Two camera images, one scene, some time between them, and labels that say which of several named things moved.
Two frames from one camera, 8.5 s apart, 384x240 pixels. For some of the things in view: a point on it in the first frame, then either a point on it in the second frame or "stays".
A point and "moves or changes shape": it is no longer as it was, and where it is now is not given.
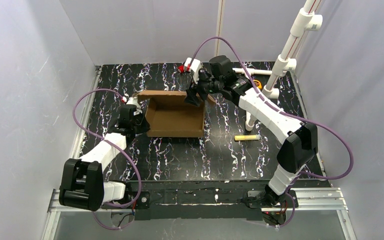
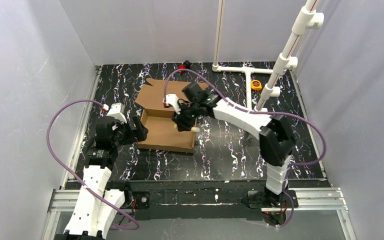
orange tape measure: (258, 84) stays
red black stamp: (181, 68) stays
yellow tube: (247, 137) to (194, 129)
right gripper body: (198, 89) to (182, 118)
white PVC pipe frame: (304, 19) stays
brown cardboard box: (168, 115) moves or changes shape
